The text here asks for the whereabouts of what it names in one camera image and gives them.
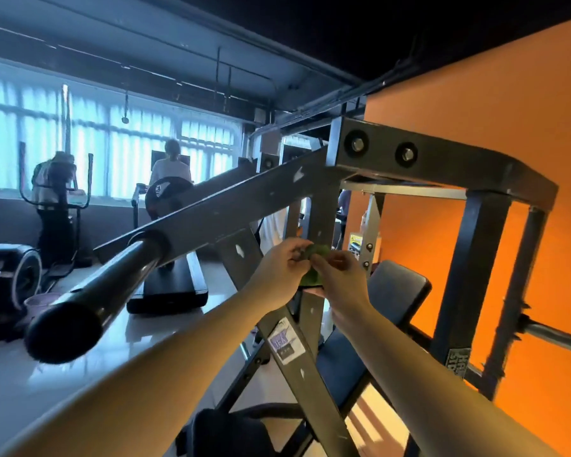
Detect person's left hand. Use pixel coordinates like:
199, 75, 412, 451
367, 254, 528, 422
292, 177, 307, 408
242, 237, 315, 310

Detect person's right hand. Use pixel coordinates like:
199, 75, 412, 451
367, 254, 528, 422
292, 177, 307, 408
309, 247, 374, 324

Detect green cleaning cloth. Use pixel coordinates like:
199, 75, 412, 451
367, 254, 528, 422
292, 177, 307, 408
298, 242, 332, 288

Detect grey steel gym machine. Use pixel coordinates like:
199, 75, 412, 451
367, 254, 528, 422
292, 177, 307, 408
23, 117, 571, 457

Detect person's right forearm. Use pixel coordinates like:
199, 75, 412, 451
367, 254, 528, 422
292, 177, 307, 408
338, 309, 558, 457

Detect person's left forearm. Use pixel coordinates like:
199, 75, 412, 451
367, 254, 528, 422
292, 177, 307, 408
0, 290, 272, 457

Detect black treadmill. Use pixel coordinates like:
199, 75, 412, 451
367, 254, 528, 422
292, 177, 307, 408
126, 152, 211, 316

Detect black elliptical trainer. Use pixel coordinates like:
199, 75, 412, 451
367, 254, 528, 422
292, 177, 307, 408
19, 140, 95, 277

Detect pink plastic bucket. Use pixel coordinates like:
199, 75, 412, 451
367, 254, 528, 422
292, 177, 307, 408
23, 292, 63, 320

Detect large bright window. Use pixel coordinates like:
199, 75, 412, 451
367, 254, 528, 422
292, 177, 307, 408
0, 76, 241, 201

